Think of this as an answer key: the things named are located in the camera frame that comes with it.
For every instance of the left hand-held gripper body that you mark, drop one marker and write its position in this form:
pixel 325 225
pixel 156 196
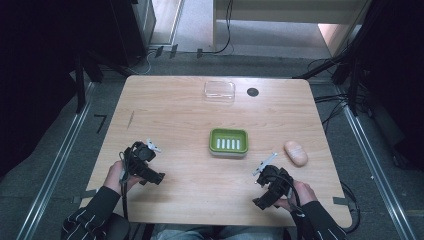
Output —
pixel 140 166

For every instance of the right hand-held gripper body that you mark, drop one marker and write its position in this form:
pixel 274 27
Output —
pixel 275 185

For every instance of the pink soap bar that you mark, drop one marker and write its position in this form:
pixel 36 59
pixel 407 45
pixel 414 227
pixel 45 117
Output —
pixel 296 153

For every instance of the green soap dish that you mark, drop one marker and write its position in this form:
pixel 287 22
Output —
pixel 228 143

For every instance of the person's left hand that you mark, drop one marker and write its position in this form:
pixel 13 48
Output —
pixel 114 176

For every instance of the person's right hand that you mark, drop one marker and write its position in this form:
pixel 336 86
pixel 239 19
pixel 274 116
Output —
pixel 304 194

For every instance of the grey tape strip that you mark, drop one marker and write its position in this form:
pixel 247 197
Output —
pixel 341 200
pixel 85 196

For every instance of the black round table grommet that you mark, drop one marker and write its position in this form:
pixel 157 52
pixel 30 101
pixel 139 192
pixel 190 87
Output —
pixel 253 92

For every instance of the clear plastic box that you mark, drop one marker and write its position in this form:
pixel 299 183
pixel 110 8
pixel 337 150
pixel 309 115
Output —
pixel 219 90

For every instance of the black metal stand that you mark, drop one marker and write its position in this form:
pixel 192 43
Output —
pixel 346 66
pixel 80 83

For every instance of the dark cabinet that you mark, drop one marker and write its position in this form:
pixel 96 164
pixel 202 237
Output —
pixel 133 30

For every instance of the black curtain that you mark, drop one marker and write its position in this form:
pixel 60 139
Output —
pixel 396 76
pixel 36 76

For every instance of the white shelf unit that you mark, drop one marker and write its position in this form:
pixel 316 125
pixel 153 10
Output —
pixel 283 11

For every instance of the aluminium floor rail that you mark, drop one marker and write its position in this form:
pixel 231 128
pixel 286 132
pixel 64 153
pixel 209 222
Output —
pixel 376 166
pixel 55 170

